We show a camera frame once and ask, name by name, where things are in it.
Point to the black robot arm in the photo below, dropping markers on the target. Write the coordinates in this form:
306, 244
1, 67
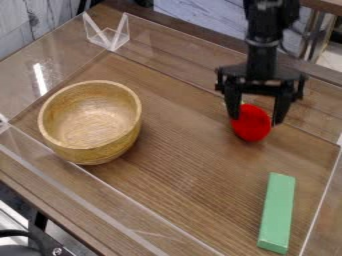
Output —
269, 18

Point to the clear acrylic corner bracket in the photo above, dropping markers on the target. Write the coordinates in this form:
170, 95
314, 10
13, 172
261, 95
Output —
108, 38

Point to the clear acrylic tray wall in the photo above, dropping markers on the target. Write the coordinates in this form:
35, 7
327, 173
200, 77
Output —
123, 210

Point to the wooden bowl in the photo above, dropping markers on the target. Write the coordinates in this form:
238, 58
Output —
90, 121

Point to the green rectangular block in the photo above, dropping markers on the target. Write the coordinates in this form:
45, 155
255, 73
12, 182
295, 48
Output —
277, 215

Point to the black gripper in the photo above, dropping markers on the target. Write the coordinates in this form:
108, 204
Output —
283, 85

